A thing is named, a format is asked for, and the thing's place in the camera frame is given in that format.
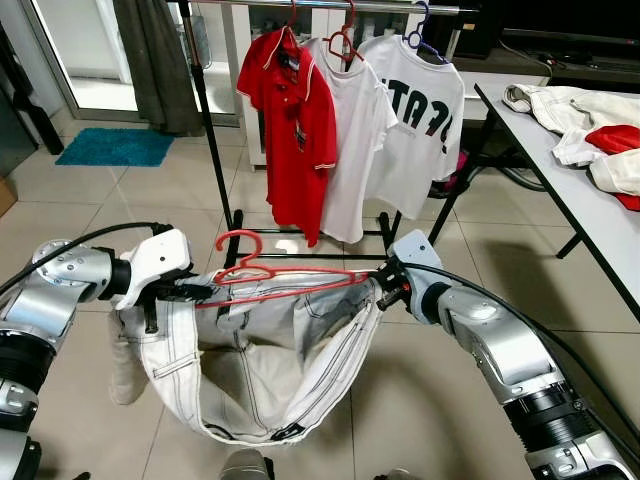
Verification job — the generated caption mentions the thin bright red hanger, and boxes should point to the thin bright red hanger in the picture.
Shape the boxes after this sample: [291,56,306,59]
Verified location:
[195,230,386,309]

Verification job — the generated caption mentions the white jeans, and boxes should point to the white jeans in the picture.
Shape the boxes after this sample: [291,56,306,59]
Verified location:
[110,272,386,446]

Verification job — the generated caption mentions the blue plastic hanger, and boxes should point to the blue plastic hanger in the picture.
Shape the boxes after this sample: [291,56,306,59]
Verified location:
[405,0,451,63]

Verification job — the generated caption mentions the dark red plastic hanger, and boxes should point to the dark red plastic hanger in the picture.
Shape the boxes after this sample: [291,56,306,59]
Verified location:
[282,0,303,46]
[325,0,363,66]

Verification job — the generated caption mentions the teal floor mat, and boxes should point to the teal floor mat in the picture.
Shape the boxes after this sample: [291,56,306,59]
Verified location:
[55,127,176,168]

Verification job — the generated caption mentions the chrome and black clothes rack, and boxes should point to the chrome and black clothes rack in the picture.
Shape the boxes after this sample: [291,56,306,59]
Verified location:
[165,0,479,251]

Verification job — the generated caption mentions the red polo shirt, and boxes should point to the red polo shirt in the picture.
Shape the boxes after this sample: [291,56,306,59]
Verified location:
[237,28,338,249]

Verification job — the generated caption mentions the grey robot left leg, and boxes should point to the grey robot left leg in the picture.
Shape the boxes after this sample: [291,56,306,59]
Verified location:
[220,450,273,480]

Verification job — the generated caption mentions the grey folding table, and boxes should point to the grey folding table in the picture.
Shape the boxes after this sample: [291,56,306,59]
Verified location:
[428,82,640,323]

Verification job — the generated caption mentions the grey curtain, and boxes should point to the grey curtain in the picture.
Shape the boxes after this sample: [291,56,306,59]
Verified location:
[112,0,206,138]

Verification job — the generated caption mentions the black side table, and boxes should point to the black side table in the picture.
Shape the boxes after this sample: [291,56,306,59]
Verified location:
[0,20,63,181]

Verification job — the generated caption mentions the grey vented box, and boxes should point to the grey vented box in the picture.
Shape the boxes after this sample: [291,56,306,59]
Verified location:
[185,12,214,71]

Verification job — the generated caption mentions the cream white jacket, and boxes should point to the cream white jacket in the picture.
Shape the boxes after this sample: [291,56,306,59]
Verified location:
[503,83,640,198]

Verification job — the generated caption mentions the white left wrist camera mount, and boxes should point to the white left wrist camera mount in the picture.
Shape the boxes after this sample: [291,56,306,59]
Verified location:
[117,228,194,311]

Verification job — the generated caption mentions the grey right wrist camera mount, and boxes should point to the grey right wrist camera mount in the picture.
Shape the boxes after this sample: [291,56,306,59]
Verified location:
[385,230,446,296]

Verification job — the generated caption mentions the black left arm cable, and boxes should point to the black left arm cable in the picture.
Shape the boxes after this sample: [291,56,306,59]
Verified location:
[0,220,171,298]

